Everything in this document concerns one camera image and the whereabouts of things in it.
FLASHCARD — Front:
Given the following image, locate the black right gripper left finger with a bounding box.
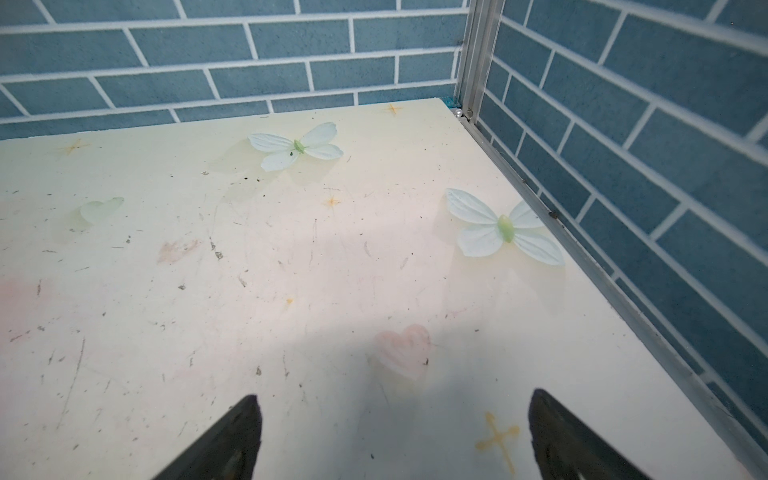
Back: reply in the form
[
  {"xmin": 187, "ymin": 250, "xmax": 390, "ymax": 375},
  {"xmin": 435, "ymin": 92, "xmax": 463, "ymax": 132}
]
[{"xmin": 154, "ymin": 394, "xmax": 263, "ymax": 480}]

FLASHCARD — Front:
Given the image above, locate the aluminium base frame rail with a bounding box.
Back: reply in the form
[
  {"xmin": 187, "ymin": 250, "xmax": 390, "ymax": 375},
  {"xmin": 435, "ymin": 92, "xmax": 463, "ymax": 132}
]
[{"xmin": 454, "ymin": 109, "xmax": 767, "ymax": 479}]

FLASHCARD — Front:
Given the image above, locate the aluminium corner frame post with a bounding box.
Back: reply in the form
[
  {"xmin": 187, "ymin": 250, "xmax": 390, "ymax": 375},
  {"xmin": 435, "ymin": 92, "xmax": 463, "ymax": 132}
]
[{"xmin": 455, "ymin": 0, "xmax": 505, "ymax": 124}]

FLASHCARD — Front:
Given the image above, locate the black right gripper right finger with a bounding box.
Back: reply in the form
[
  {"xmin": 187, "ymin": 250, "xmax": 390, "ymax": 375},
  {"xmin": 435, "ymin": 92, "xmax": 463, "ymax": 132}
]
[{"xmin": 528, "ymin": 388, "xmax": 649, "ymax": 480}]

